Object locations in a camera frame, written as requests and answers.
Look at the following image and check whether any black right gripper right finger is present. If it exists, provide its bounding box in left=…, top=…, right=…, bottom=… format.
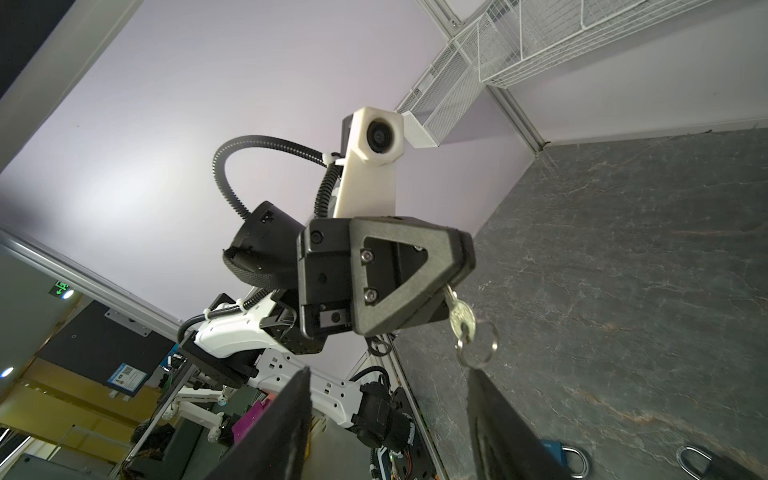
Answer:
left=467, top=369, right=570, bottom=479

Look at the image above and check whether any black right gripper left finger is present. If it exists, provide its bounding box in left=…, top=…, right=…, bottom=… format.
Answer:
left=207, top=367, right=312, bottom=480

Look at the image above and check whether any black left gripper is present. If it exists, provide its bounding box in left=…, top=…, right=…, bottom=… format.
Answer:
left=297, top=217, right=476, bottom=339

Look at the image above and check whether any silver key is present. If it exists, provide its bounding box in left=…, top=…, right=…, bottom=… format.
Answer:
left=442, top=284, right=500, bottom=370

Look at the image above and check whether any black padlock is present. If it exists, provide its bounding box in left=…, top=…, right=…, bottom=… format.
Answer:
left=676, top=445, right=761, bottom=480

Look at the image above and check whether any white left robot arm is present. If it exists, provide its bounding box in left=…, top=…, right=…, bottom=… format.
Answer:
left=177, top=135, right=476, bottom=394

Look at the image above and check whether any blue padlock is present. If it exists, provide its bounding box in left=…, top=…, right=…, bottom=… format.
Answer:
left=541, top=439, right=592, bottom=479

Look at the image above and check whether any white mesh box basket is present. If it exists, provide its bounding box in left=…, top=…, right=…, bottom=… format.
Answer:
left=397, top=32, right=485, bottom=149

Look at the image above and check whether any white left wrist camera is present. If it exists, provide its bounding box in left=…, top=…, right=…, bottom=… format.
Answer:
left=332, top=107, right=405, bottom=218

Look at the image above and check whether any aluminium frame corner post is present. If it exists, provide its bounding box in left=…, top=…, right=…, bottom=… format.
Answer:
left=397, top=1, right=546, bottom=152

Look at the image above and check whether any white wire shelf basket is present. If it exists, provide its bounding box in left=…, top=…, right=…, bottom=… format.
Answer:
left=475, top=0, right=706, bottom=88

